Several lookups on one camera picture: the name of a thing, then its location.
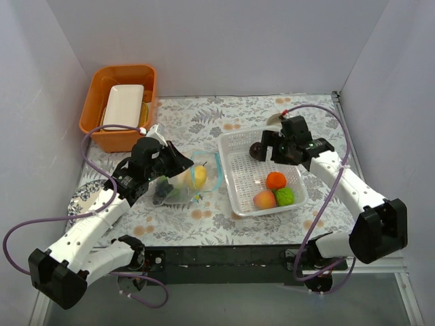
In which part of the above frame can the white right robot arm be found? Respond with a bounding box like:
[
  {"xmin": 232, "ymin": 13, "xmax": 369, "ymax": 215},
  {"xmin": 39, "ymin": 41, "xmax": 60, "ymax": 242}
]
[{"xmin": 258, "ymin": 116, "xmax": 408, "ymax": 270}]

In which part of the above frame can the clear zip top bag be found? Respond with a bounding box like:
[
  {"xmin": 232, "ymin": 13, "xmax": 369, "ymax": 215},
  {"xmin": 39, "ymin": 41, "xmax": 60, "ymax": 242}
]
[{"xmin": 147, "ymin": 149, "xmax": 223, "ymax": 206}]

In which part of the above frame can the dark grape bunch toy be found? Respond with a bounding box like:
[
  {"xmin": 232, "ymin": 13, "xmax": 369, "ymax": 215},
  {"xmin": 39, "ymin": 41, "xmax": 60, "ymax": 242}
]
[{"xmin": 152, "ymin": 179, "xmax": 173, "ymax": 206}]

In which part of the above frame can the yellow pear toy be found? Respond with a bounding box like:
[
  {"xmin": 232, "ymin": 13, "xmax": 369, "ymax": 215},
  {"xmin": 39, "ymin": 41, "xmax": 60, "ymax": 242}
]
[{"xmin": 187, "ymin": 164, "xmax": 207, "ymax": 190}]

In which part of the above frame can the orange fruit toy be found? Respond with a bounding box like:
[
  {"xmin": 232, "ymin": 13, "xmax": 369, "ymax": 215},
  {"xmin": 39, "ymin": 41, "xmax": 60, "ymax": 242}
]
[{"xmin": 266, "ymin": 172, "xmax": 287, "ymax": 191}]

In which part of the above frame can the floral table mat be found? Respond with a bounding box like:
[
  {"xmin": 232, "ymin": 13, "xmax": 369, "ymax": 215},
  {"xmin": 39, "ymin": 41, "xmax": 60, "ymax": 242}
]
[{"xmin": 97, "ymin": 94, "xmax": 354, "ymax": 248}]

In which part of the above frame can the white rectangular plate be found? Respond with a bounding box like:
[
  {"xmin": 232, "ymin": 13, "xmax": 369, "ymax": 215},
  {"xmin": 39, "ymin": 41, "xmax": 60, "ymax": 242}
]
[{"xmin": 102, "ymin": 84, "xmax": 144, "ymax": 128}]

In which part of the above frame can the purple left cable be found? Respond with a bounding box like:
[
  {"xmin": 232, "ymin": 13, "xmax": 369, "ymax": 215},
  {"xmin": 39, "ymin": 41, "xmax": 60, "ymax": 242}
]
[{"xmin": 2, "ymin": 124, "xmax": 169, "ymax": 310}]

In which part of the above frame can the beige ceramic bowl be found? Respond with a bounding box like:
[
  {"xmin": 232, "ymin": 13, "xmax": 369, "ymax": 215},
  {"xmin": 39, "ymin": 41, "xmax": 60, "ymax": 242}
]
[{"xmin": 266, "ymin": 113, "xmax": 282, "ymax": 126}]

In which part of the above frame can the orange plastic bin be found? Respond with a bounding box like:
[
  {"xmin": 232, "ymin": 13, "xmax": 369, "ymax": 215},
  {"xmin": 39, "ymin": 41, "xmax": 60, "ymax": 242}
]
[{"xmin": 80, "ymin": 65, "xmax": 158, "ymax": 153}]

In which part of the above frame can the yellow container in bin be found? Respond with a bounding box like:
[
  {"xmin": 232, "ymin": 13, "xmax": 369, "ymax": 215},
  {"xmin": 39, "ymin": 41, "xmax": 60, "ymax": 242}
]
[{"xmin": 100, "ymin": 101, "xmax": 149, "ymax": 131}]

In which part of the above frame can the white radish toy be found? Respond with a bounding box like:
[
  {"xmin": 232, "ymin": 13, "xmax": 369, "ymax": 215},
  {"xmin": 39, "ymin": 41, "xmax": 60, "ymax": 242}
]
[{"xmin": 167, "ymin": 170, "xmax": 191, "ymax": 196}]

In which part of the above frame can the white plastic basket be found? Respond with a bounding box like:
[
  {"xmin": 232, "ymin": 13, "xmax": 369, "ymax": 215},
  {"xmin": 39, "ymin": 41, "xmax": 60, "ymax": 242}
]
[{"xmin": 217, "ymin": 126, "xmax": 309, "ymax": 217}]

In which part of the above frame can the peach toy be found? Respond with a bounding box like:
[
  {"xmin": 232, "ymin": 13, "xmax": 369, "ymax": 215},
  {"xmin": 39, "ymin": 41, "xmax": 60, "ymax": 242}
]
[{"xmin": 253, "ymin": 190, "xmax": 277, "ymax": 210}]

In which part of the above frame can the dark brown mangosteen toy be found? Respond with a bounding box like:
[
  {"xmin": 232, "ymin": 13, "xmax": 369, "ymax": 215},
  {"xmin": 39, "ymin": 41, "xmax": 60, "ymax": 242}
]
[{"xmin": 249, "ymin": 142, "xmax": 262, "ymax": 161}]

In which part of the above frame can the black base bar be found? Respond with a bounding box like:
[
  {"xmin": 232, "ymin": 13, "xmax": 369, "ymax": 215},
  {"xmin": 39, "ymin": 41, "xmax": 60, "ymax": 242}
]
[{"xmin": 142, "ymin": 242, "xmax": 388, "ymax": 286}]

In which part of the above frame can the green fruit toy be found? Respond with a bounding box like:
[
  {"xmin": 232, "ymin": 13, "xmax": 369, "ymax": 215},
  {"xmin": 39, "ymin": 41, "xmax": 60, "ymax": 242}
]
[{"xmin": 275, "ymin": 187, "xmax": 294, "ymax": 206}]

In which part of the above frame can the blue patterned plate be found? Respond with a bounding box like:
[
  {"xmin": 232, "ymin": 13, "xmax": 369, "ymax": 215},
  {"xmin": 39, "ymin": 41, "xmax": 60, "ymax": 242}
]
[{"xmin": 67, "ymin": 179, "xmax": 106, "ymax": 228}]

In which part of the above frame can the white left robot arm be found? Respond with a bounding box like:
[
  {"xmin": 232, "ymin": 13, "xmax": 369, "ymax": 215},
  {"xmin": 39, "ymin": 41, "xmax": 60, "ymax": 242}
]
[{"xmin": 29, "ymin": 137, "xmax": 194, "ymax": 309}]

